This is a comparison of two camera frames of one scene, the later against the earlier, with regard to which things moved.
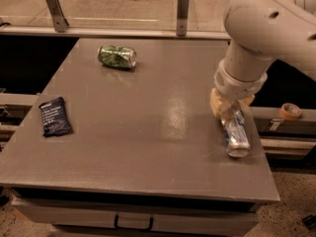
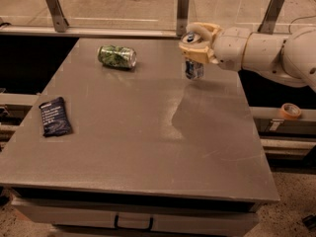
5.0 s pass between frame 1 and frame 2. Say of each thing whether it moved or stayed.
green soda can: stayed
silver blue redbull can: moved
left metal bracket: stayed
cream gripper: moved
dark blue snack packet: stayed
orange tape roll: stayed
